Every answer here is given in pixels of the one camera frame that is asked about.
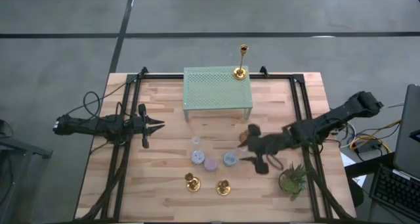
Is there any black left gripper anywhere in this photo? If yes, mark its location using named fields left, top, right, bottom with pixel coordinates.
left=126, top=103, right=165, bottom=149

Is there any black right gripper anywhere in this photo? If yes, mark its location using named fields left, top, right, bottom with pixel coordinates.
left=237, top=123, right=298, bottom=175

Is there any blue leaf pattern candle tin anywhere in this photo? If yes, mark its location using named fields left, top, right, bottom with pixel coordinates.
left=223, top=152, right=238, bottom=168

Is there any pink patterned candle tin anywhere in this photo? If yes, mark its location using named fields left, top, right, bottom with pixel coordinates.
left=203, top=156, right=219, bottom=172

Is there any short gold candlestick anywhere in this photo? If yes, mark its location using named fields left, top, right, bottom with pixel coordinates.
left=216, top=179, right=232, bottom=196

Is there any purple leaf pattern candle tin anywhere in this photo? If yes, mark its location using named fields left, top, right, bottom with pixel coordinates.
left=190, top=150, right=206, bottom=166

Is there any medium gold candlestick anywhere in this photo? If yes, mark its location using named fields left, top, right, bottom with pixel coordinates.
left=184, top=172, right=201, bottom=192

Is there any potted green succulent plant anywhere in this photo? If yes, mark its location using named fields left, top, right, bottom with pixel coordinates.
left=278, top=162, right=309, bottom=202

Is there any green perforated metal shelf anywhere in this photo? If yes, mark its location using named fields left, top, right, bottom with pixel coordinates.
left=182, top=65, right=253, bottom=122

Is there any white paper sheet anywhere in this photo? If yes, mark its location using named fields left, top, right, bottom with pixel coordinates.
left=341, top=151, right=367, bottom=187

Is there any black power adapter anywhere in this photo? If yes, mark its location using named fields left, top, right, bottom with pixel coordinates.
left=356, top=141, right=383, bottom=154

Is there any black keyboard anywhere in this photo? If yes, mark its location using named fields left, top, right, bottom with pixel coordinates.
left=369, top=164, right=420, bottom=221

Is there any black aluminium table frame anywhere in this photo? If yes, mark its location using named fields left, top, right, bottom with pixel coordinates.
left=83, top=66, right=355, bottom=223

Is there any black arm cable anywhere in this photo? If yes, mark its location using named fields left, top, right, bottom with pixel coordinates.
left=65, top=71, right=142, bottom=120

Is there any yellow cable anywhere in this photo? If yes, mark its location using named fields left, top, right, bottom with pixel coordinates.
left=349, top=120, right=403, bottom=152

